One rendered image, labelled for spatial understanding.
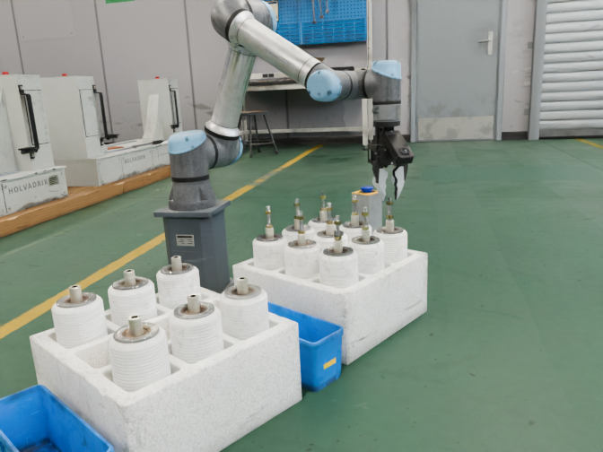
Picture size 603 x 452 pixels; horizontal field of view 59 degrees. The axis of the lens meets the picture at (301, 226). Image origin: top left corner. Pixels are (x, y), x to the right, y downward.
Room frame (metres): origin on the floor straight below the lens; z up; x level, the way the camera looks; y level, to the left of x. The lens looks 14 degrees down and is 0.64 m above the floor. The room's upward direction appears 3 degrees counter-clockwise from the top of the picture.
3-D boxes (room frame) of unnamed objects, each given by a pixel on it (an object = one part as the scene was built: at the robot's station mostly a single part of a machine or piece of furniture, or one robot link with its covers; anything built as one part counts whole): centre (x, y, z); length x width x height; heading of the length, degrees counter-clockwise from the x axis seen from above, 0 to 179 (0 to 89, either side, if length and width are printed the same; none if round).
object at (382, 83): (1.44, -0.24, 0.65); 0.09 x 0.08 x 0.11; 57
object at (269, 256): (1.40, 0.09, 0.16); 0.10 x 0.10 x 0.18
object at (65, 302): (1.00, 0.46, 0.25); 0.08 x 0.08 x 0.01
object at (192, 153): (1.66, 0.34, 0.47); 0.13 x 0.12 x 0.14; 147
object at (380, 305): (1.41, -0.08, 0.09); 0.39 x 0.39 x 0.18; 48
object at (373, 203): (1.68, -0.22, 0.16); 0.07 x 0.07 x 0.31; 48
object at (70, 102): (4.32, 1.44, 0.45); 1.51 x 0.57 x 0.74; 167
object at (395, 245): (1.42, -0.24, 0.16); 0.10 x 0.10 x 0.18
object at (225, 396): (1.00, 0.29, 0.09); 0.39 x 0.39 x 0.18; 46
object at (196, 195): (1.65, 0.34, 0.35); 0.15 x 0.15 x 0.10
